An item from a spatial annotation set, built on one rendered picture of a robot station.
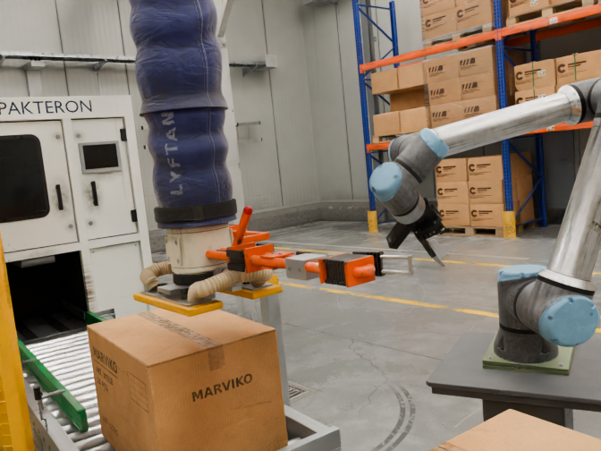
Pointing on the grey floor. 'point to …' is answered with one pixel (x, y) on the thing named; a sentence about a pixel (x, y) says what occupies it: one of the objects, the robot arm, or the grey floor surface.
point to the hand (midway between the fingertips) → (433, 248)
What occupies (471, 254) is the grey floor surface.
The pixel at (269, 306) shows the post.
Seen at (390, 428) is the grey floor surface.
